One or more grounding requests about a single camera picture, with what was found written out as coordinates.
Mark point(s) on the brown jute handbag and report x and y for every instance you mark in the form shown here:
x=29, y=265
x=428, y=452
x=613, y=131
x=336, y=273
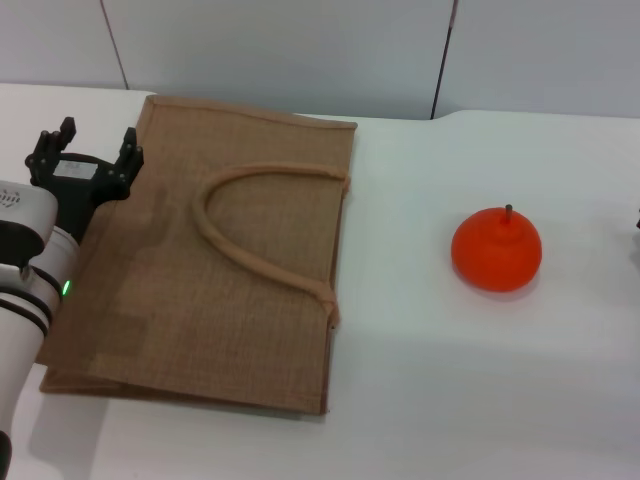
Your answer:
x=225, y=300

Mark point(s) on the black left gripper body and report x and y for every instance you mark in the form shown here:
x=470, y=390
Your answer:
x=80, y=195

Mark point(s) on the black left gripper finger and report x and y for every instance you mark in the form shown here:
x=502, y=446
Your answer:
x=45, y=160
x=129, y=165

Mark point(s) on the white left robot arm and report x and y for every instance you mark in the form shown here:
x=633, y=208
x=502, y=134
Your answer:
x=20, y=320

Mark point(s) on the orange fruit with stem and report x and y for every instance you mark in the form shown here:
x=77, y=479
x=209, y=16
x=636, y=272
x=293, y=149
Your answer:
x=495, y=255

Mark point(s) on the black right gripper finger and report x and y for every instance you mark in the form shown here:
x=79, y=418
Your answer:
x=638, y=219

